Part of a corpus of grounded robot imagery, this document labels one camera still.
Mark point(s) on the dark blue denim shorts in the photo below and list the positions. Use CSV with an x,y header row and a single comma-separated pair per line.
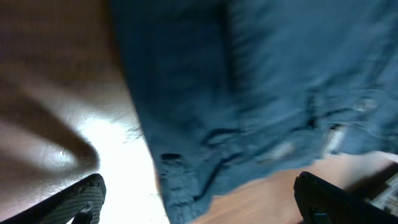
x,y
231,91

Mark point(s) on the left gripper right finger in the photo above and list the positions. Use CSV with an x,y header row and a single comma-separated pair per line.
x,y
321,202

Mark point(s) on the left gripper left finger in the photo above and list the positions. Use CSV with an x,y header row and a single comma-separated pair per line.
x,y
79,203

